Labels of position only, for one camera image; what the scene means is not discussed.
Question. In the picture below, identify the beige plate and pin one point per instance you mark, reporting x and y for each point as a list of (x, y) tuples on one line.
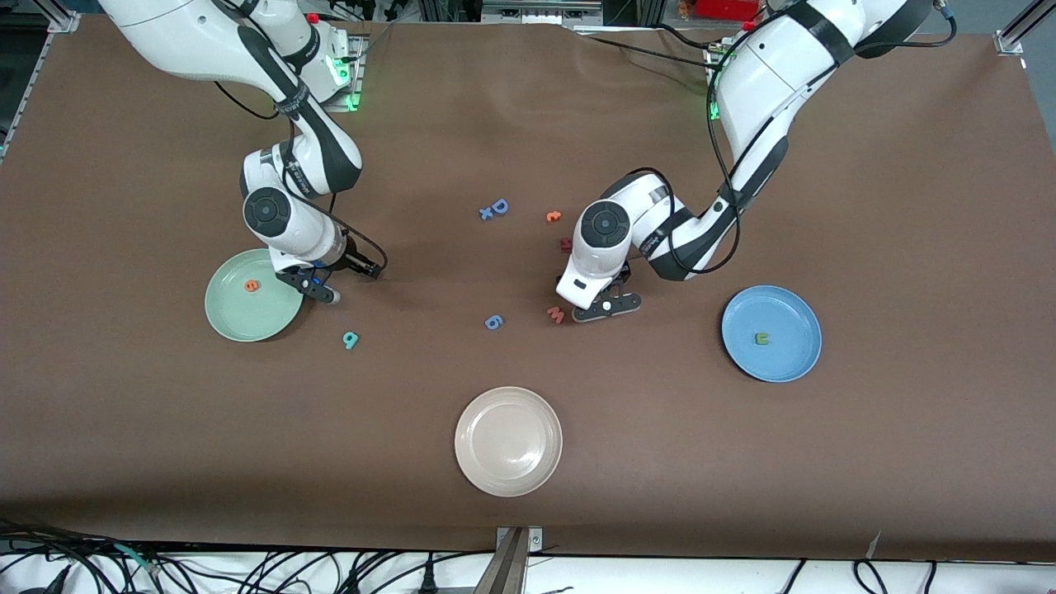
[(508, 441)]

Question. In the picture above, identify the light green plate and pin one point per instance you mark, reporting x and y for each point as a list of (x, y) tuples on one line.
[(239, 318)]

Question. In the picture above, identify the metal table bracket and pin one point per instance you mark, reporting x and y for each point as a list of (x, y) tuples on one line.
[(507, 569)]

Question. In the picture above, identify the white paper tag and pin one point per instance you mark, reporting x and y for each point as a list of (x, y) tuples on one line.
[(873, 549)]

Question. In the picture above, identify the brown table cover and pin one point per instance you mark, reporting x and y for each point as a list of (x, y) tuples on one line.
[(742, 462)]

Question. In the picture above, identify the blue letter D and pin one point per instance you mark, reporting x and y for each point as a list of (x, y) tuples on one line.
[(495, 207)]

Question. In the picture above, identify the blue letter g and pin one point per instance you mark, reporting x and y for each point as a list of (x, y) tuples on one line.
[(493, 322)]

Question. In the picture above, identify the blue plate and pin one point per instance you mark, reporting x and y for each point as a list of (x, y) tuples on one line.
[(784, 355)]

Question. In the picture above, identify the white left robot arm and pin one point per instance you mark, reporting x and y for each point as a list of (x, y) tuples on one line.
[(767, 74)]

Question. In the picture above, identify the aluminium corner post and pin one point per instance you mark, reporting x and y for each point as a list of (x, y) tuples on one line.
[(1019, 29), (62, 15)]

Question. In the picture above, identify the black power plug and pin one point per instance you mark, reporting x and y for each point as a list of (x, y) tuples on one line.
[(427, 582)]

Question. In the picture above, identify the teal letter a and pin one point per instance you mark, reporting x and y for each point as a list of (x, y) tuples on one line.
[(351, 340)]

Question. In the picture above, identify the red box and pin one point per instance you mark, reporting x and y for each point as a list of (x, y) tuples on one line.
[(726, 8)]

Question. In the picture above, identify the pink letter w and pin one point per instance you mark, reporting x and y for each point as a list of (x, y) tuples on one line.
[(554, 314)]

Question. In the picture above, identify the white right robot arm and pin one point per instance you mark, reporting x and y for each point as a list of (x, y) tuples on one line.
[(190, 41)]

